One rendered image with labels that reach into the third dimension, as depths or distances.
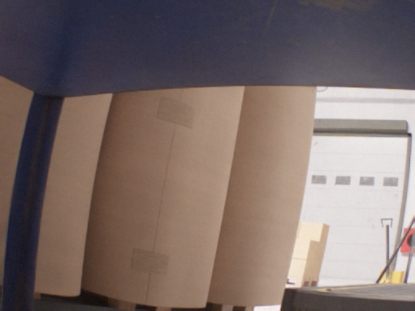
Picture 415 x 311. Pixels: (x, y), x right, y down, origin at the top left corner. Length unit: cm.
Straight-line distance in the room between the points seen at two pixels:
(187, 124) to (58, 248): 44
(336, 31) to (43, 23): 23
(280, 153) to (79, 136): 73
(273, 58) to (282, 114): 110
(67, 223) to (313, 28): 65
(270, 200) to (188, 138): 41
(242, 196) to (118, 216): 46
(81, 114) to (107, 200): 24
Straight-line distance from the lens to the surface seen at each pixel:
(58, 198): 86
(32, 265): 61
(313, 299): 66
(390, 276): 832
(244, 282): 140
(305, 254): 716
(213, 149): 118
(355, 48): 34
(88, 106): 90
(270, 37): 35
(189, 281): 115
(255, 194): 140
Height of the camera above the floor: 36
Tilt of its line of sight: 12 degrees up
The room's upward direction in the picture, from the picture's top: 10 degrees clockwise
